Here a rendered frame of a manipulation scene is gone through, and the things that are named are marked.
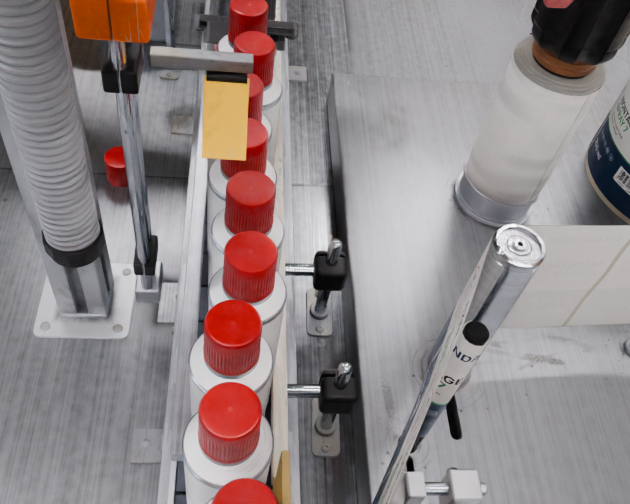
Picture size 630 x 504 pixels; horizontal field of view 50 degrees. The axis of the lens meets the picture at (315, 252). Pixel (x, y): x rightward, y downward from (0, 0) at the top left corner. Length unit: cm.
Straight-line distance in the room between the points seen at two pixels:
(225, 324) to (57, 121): 14
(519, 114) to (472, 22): 49
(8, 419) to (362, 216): 39
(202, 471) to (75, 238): 15
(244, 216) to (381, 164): 35
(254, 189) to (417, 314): 27
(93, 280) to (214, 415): 30
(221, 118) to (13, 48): 19
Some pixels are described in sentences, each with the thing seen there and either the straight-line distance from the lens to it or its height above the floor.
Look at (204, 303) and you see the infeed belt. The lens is 63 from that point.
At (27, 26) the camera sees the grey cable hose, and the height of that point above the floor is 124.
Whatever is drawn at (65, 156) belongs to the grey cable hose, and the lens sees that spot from 36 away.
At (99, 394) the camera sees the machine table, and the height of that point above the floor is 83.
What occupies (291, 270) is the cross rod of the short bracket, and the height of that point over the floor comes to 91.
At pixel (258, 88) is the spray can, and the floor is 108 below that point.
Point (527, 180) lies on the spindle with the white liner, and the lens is 71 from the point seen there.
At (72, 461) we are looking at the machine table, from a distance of 63.
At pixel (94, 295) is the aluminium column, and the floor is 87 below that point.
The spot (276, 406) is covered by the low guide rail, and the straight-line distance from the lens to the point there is 55.
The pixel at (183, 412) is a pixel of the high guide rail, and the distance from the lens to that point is 49.
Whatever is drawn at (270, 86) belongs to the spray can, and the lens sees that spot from 58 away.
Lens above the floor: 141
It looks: 52 degrees down
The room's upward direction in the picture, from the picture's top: 12 degrees clockwise
